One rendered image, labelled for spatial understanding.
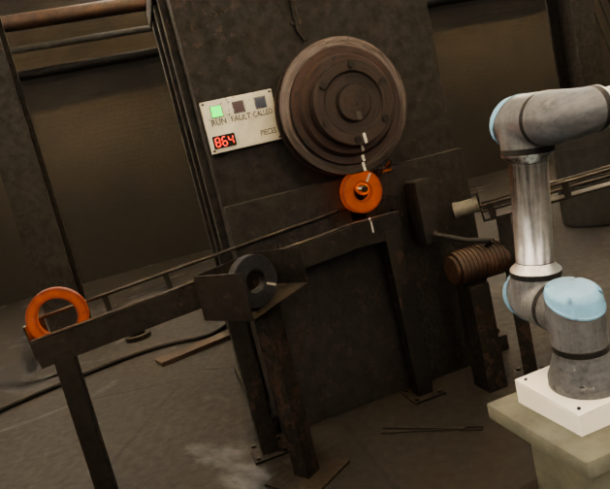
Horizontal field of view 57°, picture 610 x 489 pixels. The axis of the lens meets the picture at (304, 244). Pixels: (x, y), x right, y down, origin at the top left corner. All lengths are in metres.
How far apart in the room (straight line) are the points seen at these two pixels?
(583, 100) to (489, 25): 8.70
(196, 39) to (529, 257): 1.32
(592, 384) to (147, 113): 7.22
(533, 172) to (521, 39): 8.91
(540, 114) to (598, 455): 0.68
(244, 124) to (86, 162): 6.06
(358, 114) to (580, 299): 0.97
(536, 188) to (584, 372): 0.41
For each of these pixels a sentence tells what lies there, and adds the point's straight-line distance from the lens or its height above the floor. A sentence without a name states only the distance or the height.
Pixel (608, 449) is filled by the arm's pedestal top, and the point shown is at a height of 0.30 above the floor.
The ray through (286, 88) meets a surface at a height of 1.21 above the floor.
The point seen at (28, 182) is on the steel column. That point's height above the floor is 1.24.
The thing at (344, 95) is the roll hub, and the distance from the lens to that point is 1.90.
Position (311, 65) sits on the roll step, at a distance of 1.97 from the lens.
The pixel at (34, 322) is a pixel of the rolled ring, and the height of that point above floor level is 0.68.
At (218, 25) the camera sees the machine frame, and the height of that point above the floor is 1.48.
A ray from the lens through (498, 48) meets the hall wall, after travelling 9.96.
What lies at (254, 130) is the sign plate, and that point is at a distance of 2.04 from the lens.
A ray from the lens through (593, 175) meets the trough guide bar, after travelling 2.08.
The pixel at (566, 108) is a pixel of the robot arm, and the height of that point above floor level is 0.96.
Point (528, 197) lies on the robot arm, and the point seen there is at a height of 0.78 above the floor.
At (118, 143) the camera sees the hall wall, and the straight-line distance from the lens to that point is 7.98.
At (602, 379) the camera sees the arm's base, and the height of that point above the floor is 0.39.
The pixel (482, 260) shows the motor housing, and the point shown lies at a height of 0.49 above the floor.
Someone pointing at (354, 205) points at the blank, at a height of 0.77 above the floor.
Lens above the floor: 0.99
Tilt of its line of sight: 9 degrees down
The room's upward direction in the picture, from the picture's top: 13 degrees counter-clockwise
